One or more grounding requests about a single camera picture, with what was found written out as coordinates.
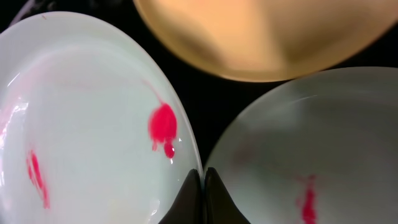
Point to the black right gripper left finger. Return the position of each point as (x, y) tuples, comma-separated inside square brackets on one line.
[(187, 207)]

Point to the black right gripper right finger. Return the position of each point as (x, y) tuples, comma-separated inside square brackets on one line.
[(220, 208)]

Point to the pale green plate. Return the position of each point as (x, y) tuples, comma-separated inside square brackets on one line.
[(92, 131), (319, 149)]

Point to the round black tray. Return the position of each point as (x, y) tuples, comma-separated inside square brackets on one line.
[(211, 102)]

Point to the yellow plate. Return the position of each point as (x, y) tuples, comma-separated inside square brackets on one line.
[(266, 40)]

